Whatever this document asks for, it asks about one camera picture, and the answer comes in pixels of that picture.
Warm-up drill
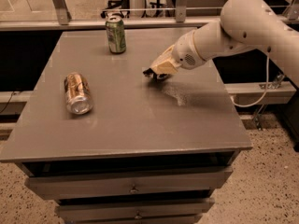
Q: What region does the black rxbar chocolate wrapper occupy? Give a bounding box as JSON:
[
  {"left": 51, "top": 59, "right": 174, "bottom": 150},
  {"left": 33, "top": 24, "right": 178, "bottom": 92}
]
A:
[{"left": 143, "top": 68, "right": 170, "bottom": 80}]

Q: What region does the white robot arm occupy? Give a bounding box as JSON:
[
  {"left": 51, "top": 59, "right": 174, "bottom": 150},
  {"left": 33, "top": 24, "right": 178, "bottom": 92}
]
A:
[{"left": 143, "top": 0, "right": 299, "bottom": 85}]

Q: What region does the green soda can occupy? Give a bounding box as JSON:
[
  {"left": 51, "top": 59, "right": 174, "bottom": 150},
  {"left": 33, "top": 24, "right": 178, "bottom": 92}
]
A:
[{"left": 106, "top": 14, "right": 126, "bottom": 54}]

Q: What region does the orange soda can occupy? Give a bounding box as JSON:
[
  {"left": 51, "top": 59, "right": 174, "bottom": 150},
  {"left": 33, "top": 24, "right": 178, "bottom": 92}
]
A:
[{"left": 64, "top": 72, "right": 93, "bottom": 115}]

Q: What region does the black office chair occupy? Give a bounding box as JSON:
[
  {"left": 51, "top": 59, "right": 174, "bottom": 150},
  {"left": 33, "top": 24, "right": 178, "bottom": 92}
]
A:
[{"left": 100, "top": 0, "right": 129, "bottom": 19}]

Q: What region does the grey drawer cabinet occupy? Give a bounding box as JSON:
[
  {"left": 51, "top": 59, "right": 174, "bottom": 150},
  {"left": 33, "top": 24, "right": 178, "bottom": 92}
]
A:
[{"left": 1, "top": 29, "right": 250, "bottom": 224}]

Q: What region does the top grey drawer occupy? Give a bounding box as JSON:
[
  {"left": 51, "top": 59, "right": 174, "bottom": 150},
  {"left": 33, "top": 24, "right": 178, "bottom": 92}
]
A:
[{"left": 25, "top": 166, "right": 233, "bottom": 200}]

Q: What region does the grey drawer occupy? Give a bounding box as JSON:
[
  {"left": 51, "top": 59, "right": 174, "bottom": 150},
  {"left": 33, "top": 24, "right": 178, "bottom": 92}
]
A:
[
  {"left": 56, "top": 198, "right": 214, "bottom": 223},
  {"left": 25, "top": 166, "right": 233, "bottom": 200}
]

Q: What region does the middle grey drawer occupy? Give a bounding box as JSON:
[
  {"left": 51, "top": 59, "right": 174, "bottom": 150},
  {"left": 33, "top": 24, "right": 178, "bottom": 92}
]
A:
[{"left": 56, "top": 198, "right": 214, "bottom": 223}]

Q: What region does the right metal window post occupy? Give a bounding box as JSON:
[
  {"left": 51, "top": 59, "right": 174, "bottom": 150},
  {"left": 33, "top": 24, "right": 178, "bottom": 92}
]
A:
[{"left": 176, "top": 0, "right": 188, "bottom": 22}]

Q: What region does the metal window post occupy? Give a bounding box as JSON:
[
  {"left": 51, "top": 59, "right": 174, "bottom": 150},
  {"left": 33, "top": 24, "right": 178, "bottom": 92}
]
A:
[
  {"left": 176, "top": 0, "right": 188, "bottom": 22},
  {"left": 52, "top": 0, "right": 71, "bottom": 25}
]

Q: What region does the left metal window post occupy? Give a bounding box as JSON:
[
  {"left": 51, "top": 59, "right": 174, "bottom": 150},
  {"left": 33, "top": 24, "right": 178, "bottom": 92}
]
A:
[{"left": 52, "top": 0, "right": 71, "bottom": 25}]

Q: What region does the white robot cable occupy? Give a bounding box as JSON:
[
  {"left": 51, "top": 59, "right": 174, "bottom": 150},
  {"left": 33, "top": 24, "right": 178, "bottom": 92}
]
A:
[{"left": 231, "top": 53, "right": 271, "bottom": 108}]

